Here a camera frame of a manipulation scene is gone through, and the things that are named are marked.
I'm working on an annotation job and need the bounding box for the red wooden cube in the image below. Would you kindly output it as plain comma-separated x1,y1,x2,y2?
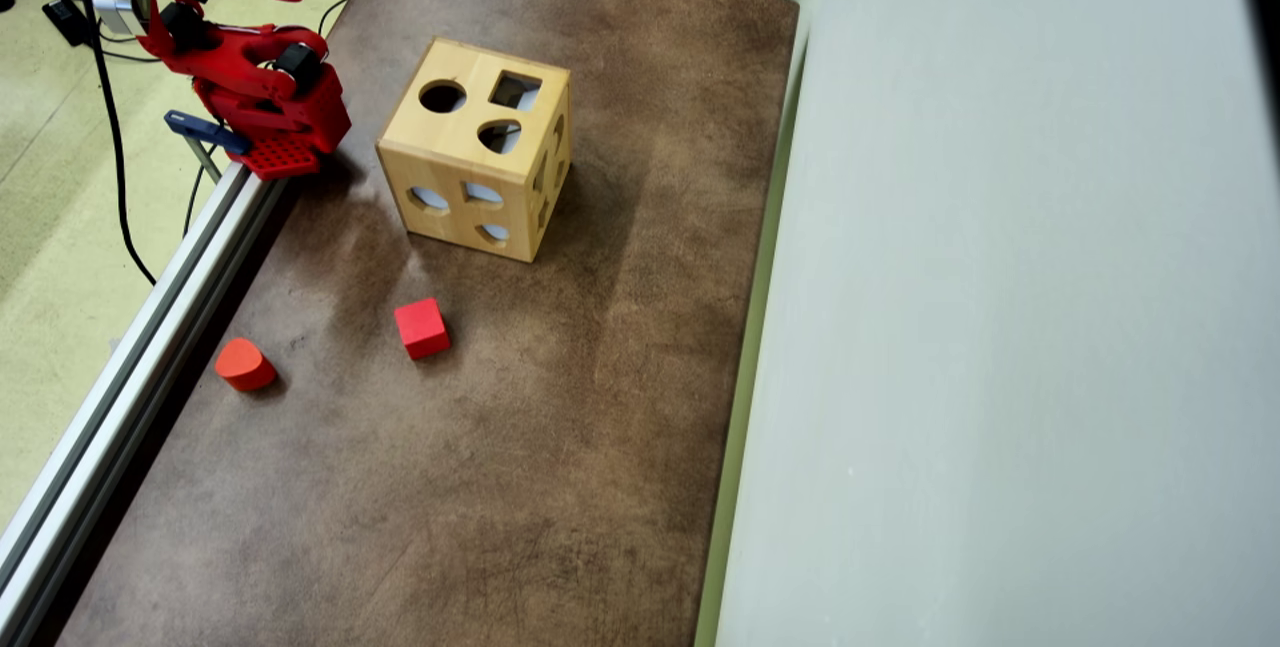
393,297,452,361

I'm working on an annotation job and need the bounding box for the wooden shape sorter box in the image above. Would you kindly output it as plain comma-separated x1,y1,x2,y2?
376,37,573,264

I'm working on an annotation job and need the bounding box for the blue clamp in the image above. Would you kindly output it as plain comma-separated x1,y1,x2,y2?
165,110,251,183

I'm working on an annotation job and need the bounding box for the black power adapter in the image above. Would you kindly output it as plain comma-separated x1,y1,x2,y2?
42,0,97,48

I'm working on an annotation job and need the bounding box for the red rounded wooden block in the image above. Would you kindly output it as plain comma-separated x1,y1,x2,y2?
214,337,279,393

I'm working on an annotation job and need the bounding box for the brown desk mat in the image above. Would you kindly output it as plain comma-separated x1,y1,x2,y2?
55,0,801,647

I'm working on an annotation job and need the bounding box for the thin black floor cable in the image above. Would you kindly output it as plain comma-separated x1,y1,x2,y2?
0,0,163,64

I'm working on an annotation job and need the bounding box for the thick black camera cable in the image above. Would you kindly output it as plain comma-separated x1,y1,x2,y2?
76,0,161,286

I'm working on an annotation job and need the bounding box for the aluminium profile rail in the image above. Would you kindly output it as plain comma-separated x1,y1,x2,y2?
0,162,291,647

